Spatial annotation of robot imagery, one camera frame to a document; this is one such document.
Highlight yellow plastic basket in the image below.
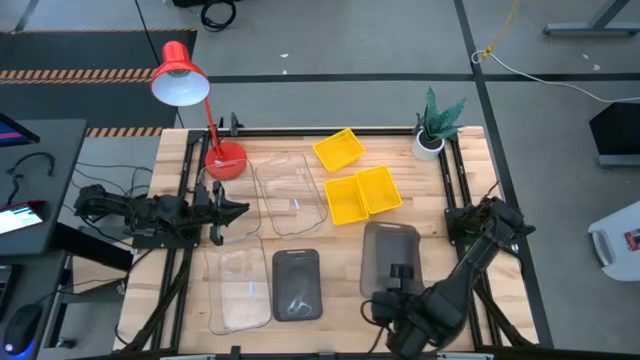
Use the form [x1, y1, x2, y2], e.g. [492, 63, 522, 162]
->
[312, 127, 367, 174]
[323, 174, 371, 227]
[354, 164, 404, 216]

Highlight white floor cable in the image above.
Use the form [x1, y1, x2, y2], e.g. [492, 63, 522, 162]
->
[470, 48, 640, 104]

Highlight large smoky grey plastic bin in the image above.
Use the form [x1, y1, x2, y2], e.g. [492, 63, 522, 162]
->
[358, 221, 426, 300]

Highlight tablet with lit screen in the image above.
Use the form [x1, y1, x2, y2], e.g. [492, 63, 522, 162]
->
[0, 199, 49, 237]

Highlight clear plastic bin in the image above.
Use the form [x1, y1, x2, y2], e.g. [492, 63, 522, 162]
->
[254, 152, 330, 237]
[203, 235, 274, 336]
[197, 159, 264, 246]

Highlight white plastic stool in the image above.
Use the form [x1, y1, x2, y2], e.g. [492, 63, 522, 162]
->
[587, 199, 640, 283]

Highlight black headset cable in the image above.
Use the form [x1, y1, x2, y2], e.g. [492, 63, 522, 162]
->
[5, 151, 56, 202]

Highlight grey metal table leg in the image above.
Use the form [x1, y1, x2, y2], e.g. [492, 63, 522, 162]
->
[543, 0, 640, 37]

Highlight red desk lamp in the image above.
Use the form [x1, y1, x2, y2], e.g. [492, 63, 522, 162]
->
[149, 40, 249, 181]

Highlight dark grey side desk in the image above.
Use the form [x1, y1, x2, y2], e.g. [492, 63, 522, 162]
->
[0, 118, 89, 256]

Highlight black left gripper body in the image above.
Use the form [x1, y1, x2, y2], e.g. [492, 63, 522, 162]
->
[192, 180, 225, 246]

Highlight black hazard-striped floor mat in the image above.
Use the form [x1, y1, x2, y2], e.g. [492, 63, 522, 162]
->
[0, 28, 199, 139]

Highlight black computer monitor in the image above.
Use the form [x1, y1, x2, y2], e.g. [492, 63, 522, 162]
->
[0, 113, 41, 149]

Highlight black aluminium table frame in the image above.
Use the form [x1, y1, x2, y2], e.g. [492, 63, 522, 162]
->
[119, 127, 539, 360]

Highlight coiled black floor cable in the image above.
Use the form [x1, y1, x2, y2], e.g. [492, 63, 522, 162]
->
[199, 0, 237, 32]

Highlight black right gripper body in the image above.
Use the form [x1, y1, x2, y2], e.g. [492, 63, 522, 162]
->
[370, 288, 420, 327]

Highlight green plant in white pot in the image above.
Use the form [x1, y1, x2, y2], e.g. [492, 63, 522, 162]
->
[413, 86, 467, 163]

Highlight small smoky grey plastic bin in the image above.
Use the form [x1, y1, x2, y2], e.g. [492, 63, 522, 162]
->
[271, 248, 325, 323]

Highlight yellow floor cable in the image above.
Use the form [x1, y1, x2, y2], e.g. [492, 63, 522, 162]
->
[481, 0, 521, 57]

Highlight black arm wiring cables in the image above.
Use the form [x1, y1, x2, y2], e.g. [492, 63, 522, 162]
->
[63, 159, 154, 201]

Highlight black computer mouse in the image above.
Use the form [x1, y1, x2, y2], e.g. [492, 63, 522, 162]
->
[2, 303, 44, 357]

